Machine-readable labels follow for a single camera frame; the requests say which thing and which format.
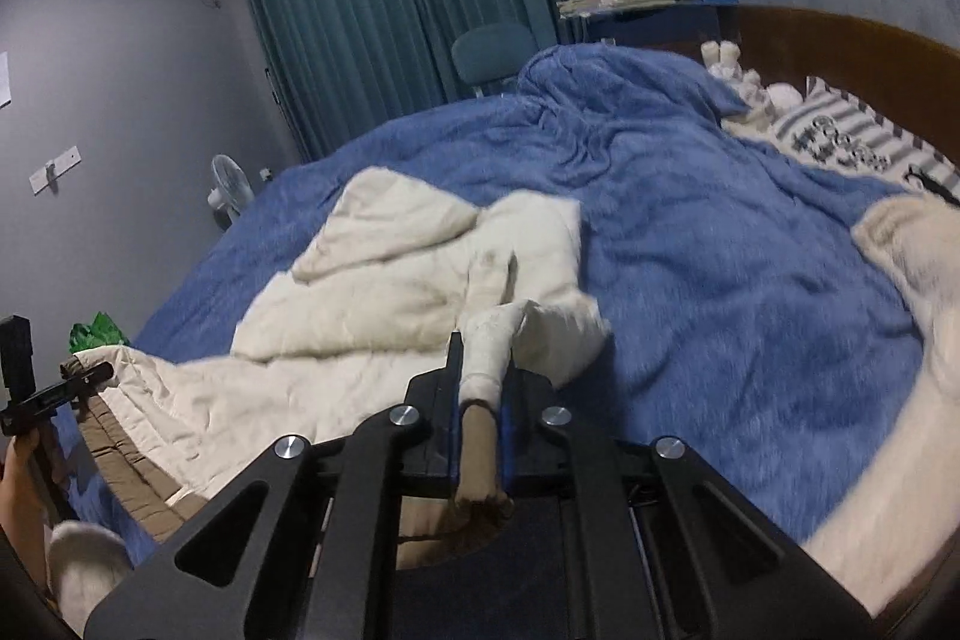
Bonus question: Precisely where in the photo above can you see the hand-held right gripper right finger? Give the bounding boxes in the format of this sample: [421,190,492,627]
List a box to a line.
[501,351,880,640]

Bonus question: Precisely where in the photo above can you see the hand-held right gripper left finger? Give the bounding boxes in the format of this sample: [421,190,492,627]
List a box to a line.
[81,331,464,640]

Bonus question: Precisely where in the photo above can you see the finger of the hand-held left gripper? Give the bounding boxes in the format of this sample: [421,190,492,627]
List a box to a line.
[0,314,36,410]
[0,361,116,437]

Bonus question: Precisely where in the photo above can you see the white hooded jacket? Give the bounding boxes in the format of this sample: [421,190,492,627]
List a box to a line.
[71,167,610,570]

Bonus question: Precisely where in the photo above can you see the person's left hand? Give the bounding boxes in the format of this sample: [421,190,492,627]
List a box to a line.
[0,431,68,577]

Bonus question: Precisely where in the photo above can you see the green plastic bag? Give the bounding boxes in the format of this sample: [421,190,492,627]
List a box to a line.
[70,311,133,357]

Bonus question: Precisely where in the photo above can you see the white fluffy cloth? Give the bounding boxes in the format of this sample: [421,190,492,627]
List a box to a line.
[45,520,134,637]

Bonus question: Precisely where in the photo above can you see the white standing fan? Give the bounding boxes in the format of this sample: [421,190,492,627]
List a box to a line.
[208,154,254,231]

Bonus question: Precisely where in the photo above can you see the blue fleece blanket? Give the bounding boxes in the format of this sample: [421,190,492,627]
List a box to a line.
[71,44,938,570]

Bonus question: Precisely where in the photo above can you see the cream fleece blanket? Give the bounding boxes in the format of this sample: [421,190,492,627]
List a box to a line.
[806,194,960,617]

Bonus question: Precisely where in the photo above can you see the striped printed pillow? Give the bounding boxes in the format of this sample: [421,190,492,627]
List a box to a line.
[772,76,960,196]

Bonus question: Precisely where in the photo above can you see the white plush toy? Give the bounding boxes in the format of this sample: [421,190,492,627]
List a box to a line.
[701,38,805,122]

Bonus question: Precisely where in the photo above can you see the teal office chair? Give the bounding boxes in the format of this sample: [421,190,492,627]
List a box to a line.
[451,21,542,101]

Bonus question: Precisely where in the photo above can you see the wooden headboard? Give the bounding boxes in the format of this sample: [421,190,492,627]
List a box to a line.
[675,6,960,170]

